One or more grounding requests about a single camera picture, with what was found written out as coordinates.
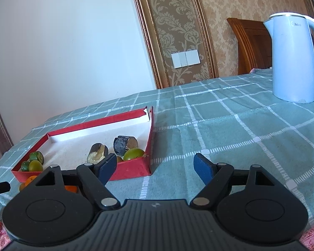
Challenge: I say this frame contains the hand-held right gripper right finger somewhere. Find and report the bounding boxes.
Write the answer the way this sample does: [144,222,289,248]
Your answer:
[190,153,276,210]

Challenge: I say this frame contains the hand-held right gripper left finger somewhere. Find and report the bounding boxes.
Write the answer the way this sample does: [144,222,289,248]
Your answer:
[35,153,121,210]

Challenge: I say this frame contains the cut eggplant piece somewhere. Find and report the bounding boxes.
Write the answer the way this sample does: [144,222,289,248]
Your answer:
[113,135,139,155]
[87,143,109,164]

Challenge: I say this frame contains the plain green tangerine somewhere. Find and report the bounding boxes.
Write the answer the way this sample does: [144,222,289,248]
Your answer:
[123,148,146,161]

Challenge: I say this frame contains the green tangerine with dark sticker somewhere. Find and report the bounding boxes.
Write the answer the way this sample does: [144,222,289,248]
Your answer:
[29,160,44,173]

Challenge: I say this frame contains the red cardboard box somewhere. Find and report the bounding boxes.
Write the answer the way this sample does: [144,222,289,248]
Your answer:
[11,106,154,183]

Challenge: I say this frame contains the teal checked tablecloth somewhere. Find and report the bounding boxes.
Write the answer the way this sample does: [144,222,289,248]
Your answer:
[0,69,314,231]

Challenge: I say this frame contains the pink floral bedding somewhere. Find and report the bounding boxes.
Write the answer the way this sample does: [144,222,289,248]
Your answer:
[248,67,273,74]

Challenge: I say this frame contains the wooden headboard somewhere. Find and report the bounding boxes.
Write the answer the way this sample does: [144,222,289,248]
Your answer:
[227,17,274,75]

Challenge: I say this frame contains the light blue electric kettle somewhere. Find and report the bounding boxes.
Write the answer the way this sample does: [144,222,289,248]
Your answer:
[263,13,314,104]

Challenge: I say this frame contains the white wall switch plate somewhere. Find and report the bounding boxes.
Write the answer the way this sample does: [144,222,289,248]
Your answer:
[171,49,201,69]

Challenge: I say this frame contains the golden wall moulding frame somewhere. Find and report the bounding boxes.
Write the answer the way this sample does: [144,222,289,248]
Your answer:
[128,0,220,89]

